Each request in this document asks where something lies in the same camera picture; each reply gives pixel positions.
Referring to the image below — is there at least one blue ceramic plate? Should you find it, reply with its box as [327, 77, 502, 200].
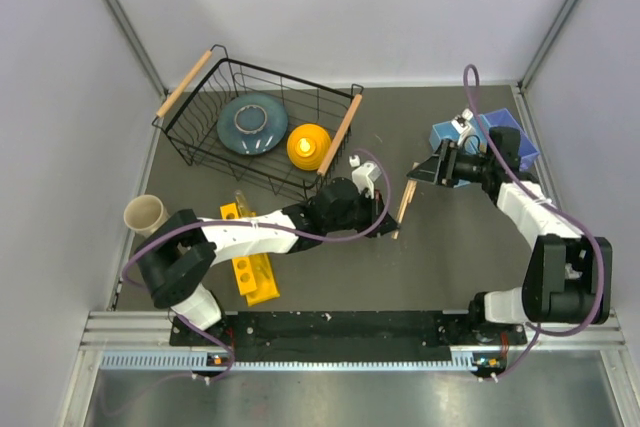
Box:
[216, 93, 289, 156]

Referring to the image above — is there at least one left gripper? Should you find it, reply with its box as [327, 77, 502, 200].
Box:
[324, 187, 399, 238]

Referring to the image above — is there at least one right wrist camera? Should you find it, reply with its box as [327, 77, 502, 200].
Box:
[450, 108, 483, 154]

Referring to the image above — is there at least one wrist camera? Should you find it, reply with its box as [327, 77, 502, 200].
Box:
[349, 155, 382, 199]
[450, 108, 483, 154]

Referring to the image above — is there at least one purple blue bin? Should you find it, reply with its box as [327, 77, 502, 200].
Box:
[474, 107, 541, 172]

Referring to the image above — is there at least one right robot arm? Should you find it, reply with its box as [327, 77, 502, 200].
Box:
[407, 127, 613, 343]

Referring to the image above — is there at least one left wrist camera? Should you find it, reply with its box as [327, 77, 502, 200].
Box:
[349, 155, 382, 199]

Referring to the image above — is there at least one cable duct rail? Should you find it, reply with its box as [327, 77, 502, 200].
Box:
[100, 349, 506, 372]

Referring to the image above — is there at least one wooden test tube clamp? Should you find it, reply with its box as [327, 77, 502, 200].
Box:
[391, 179, 417, 240]

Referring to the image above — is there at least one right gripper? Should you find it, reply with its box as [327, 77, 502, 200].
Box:
[407, 138, 494, 188]

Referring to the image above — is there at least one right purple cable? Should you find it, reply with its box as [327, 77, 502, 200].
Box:
[462, 63, 606, 378]

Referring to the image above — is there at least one yellow ribbed funnel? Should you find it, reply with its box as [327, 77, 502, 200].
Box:
[286, 123, 331, 171]

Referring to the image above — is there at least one glass test tube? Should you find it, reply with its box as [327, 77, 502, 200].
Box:
[234, 189, 256, 218]
[256, 254, 277, 290]

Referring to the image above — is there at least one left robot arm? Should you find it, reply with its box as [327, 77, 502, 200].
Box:
[129, 178, 399, 344]

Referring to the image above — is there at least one light blue bin left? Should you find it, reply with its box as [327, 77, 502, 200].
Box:
[429, 120, 460, 153]

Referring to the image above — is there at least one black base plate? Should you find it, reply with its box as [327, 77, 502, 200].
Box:
[169, 310, 526, 362]

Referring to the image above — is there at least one yellow test tube rack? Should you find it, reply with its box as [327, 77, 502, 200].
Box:
[218, 202, 281, 307]

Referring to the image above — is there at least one black wire dish basket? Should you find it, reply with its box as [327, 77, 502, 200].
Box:
[152, 44, 364, 200]

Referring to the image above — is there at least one beige ceramic mug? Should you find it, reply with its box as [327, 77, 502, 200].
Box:
[123, 194, 169, 238]

